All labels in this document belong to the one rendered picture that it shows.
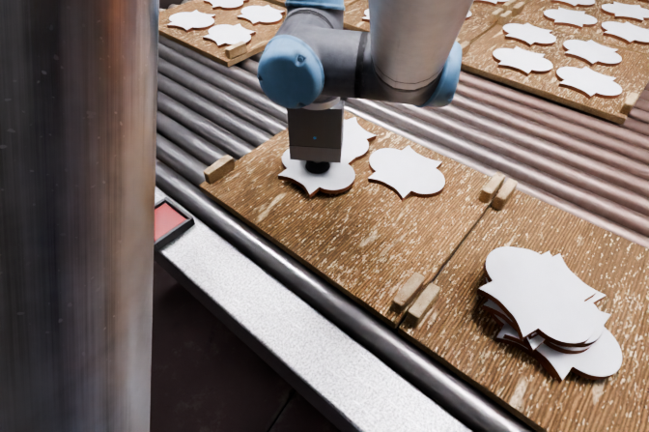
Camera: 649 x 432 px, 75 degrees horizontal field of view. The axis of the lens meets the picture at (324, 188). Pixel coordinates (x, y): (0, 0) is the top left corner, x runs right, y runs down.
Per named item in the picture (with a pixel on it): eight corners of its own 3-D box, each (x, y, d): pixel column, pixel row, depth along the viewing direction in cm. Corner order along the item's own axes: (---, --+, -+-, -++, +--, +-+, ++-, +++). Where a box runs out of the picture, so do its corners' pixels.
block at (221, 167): (211, 186, 74) (207, 174, 72) (204, 181, 75) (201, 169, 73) (236, 168, 77) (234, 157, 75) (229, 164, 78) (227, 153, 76)
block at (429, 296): (415, 330, 54) (418, 319, 52) (403, 321, 55) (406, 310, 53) (437, 299, 58) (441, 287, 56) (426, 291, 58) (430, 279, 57)
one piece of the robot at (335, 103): (352, 50, 68) (348, 133, 79) (296, 47, 68) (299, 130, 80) (347, 89, 59) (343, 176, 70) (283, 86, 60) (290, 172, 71)
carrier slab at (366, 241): (394, 330, 56) (396, 324, 55) (200, 191, 75) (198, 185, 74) (502, 189, 75) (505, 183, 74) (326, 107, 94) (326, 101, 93)
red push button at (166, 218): (157, 246, 67) (155, 241, 66) (136, 227, 69) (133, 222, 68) (188, 224, 70) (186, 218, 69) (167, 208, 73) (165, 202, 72)
